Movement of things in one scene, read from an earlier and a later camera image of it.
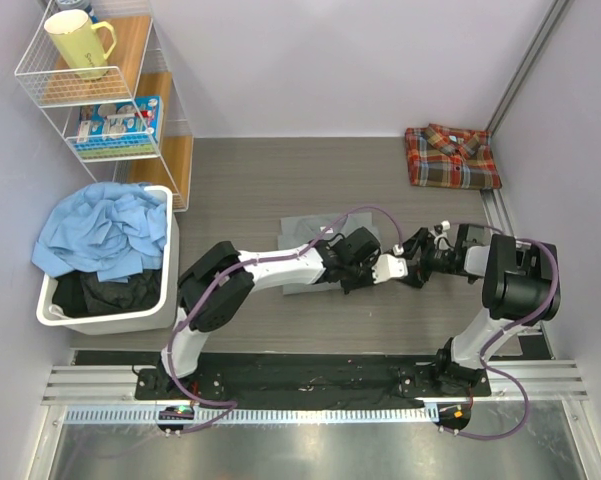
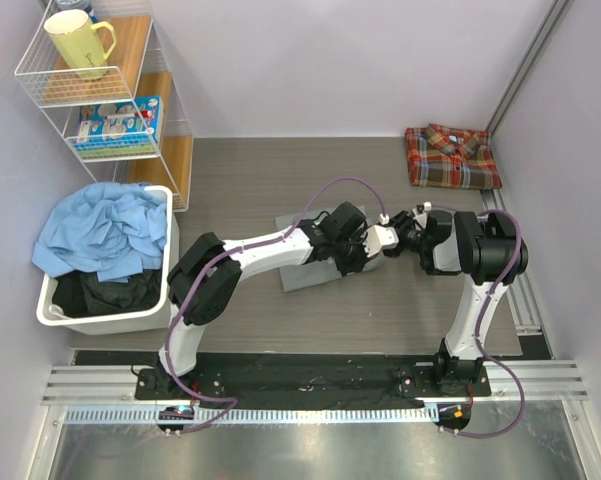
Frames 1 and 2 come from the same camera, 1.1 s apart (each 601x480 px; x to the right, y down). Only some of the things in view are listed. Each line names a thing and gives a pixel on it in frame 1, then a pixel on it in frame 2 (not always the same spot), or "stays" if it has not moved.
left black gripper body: x=358 y=274 -> x=350 y=253
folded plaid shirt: x=440 y=156 stays
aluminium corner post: x=550 y=22 stays
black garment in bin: x=81 y=294 stays
